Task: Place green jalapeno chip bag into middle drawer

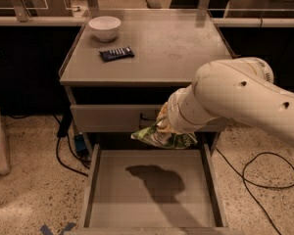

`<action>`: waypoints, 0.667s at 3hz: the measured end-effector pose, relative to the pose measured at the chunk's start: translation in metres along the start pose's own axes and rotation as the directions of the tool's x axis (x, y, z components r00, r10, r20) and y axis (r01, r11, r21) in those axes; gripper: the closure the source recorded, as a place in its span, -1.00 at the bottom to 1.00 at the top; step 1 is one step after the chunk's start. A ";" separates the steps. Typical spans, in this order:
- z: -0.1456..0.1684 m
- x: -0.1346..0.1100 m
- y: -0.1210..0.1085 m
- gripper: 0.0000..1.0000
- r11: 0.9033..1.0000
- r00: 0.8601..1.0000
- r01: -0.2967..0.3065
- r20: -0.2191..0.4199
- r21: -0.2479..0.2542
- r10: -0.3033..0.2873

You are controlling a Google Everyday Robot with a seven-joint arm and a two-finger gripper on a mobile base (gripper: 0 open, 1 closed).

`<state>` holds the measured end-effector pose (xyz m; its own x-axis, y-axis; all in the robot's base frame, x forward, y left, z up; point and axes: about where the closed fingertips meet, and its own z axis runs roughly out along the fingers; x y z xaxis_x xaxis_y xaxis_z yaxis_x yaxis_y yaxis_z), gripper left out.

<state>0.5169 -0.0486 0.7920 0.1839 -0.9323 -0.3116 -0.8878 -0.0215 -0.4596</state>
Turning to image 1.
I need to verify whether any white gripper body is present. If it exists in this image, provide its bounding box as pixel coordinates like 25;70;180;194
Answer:
168;87;200;133

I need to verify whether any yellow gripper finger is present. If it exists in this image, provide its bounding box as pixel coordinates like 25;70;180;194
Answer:
157;118;173;133
157;103;168;123

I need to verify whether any green jalapeno chip bag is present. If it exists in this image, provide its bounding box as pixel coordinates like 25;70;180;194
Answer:
130;124;197;150

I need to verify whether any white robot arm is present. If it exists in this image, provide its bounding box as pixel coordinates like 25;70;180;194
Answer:
159;58;294;147

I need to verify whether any closed upper drawer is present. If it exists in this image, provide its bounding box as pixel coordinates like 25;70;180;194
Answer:
70;103;235;133

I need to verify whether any grey drawer cabinet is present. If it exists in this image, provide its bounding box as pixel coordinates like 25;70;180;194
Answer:
60;9;235;151

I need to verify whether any open grey lower drawer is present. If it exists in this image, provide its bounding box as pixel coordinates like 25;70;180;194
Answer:
77;146;233;235

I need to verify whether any dark blue candy bar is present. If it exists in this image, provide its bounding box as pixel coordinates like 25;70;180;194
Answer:
99;46;134;62

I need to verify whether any blue power adapter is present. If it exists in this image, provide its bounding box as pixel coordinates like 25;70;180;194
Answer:
73;134;88;156

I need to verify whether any white ceramic bowl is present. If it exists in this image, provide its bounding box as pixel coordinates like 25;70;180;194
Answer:
88;16;122;42

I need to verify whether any blue floor tape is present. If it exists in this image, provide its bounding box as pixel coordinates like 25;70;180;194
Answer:
39;222;76;235

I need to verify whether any black floor cable right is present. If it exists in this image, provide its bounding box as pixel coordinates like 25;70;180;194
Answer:
215;146;294;235

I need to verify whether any black floor cable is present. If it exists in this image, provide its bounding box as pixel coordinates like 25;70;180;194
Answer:
215;146;294;235
52;114;92;178

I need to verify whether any black floor cable left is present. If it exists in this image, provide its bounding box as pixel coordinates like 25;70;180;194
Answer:
52;114;92;178

